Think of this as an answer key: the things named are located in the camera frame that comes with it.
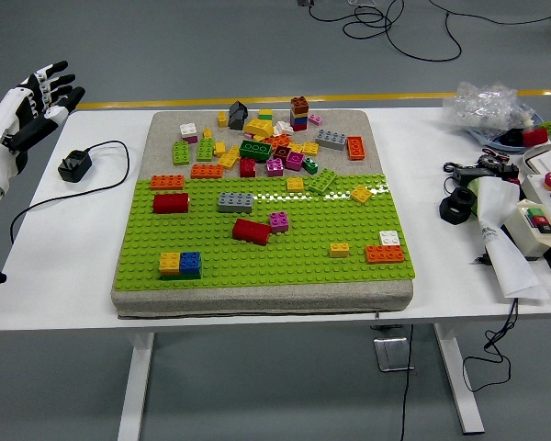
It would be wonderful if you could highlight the white control box with buttons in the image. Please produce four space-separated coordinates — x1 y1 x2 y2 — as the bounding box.
519 170 551 249

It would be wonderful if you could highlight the silver metal foot plate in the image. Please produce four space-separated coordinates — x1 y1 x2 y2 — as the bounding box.
372 336 415 372

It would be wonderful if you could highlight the grey two-by-four brick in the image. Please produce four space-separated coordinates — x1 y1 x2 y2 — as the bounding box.
217 191 254 214
315 129 349 152

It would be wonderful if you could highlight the small white button box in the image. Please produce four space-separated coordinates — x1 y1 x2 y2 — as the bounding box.
503 198 551 261

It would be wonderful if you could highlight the black floor cable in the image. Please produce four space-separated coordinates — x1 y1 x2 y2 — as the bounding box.
305 0 551 63

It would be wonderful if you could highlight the yellow two-by-four brick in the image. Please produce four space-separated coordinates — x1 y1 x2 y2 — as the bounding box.
217 145 242 171

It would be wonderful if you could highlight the black plastic part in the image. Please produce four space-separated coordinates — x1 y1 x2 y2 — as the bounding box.
498 129 525 148

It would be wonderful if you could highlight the clear crumpled plastic bag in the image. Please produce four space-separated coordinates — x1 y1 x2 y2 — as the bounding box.
442 81 541 139

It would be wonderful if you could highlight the orange two-by-four brick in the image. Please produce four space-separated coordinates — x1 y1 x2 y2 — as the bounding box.
190 164 224 180
149 175 186 191
365 244 405 265
346 135 365 161

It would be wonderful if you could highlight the black hanging cable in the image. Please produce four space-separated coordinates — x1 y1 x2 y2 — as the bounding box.
462 298 519 392

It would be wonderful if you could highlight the yellow curved brick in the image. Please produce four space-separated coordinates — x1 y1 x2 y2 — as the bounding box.
243 118 275 139

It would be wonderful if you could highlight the dark grey angled piece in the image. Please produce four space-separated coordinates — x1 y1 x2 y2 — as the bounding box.
228 100 250 131

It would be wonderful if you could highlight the red two-by-four brick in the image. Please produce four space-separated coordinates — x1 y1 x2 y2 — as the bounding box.
231 218 272 246
152 192 190 215

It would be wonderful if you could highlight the black adapter cord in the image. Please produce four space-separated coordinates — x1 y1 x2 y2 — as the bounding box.
9 140 130 244

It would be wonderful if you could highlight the green studded baseplate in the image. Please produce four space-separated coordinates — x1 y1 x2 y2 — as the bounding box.
112 173 418 293

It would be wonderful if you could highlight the black power adapter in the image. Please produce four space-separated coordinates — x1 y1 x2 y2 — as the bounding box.
57 149 94 184

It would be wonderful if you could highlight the blue bowl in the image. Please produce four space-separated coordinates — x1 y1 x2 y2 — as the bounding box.
466 112 550 151

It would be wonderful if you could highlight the grey-brown cushion mat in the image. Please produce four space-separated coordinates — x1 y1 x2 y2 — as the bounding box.
110 108 415 321

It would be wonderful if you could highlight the black power brick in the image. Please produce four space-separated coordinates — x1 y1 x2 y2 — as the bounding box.
453 165 497 181

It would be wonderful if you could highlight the white flat device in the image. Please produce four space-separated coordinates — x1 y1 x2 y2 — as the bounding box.
518 143 551 178

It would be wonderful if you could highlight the white table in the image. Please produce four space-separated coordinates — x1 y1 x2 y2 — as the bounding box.
0 107 551 435

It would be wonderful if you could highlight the lime green sheet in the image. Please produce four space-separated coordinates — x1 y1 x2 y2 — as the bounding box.
467 177 483 217

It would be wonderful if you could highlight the blue two-by-two brick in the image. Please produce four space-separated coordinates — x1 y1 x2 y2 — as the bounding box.
179 251 203 277

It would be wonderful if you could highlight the white paper bag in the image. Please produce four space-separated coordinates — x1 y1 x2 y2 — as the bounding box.
472 176 551 300

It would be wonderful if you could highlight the large black nut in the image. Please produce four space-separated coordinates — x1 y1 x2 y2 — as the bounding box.
438 186 478 225

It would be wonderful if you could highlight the small black module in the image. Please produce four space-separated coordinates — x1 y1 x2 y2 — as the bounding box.
496 163 521 183

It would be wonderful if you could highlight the black cable under table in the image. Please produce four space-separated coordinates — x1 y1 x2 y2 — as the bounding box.
398 323 415 441

